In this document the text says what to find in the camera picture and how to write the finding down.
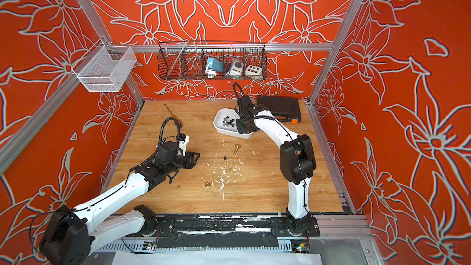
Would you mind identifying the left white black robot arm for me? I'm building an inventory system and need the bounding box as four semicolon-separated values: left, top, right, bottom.
38;140;201;265

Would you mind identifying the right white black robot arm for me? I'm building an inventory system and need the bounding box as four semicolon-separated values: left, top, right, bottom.
235;95;316;235

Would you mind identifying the white rectangular storage box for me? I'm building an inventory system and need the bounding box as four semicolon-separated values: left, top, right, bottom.
213;109;253;139

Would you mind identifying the gold chess bishop lying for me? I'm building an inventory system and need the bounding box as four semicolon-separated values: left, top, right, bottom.
234;144;241;154

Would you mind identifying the black orange tool case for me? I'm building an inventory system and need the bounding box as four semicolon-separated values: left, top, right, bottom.
256;96;302;125

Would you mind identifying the white dotted cube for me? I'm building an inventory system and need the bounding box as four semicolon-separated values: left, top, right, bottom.
245;65;263;78

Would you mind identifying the white round-button device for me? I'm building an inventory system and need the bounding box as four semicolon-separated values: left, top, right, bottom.
226;58;245;77

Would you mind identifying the teal white device in basket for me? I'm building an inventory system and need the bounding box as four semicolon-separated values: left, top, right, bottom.
205;57;224;79

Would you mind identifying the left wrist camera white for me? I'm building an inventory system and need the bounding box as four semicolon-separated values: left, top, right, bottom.
178;133;190;156

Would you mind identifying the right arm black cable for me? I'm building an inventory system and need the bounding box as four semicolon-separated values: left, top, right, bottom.
232;81;245;107

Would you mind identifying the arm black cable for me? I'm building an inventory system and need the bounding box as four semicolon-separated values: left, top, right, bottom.
232;81;245;107
157;117;182;148

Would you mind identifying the orange handled screwdriver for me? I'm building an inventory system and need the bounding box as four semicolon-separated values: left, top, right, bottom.
164;103;183;127

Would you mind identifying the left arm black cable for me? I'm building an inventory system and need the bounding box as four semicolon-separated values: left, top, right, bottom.
157;117;182;148

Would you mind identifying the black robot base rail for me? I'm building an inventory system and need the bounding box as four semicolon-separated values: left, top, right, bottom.
120;213;320;253

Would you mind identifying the black wire wall basket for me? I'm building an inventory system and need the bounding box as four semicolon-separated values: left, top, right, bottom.
157;40;268;81

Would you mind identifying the clear plastic wall bin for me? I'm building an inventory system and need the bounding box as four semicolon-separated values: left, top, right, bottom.
72;46;137;93

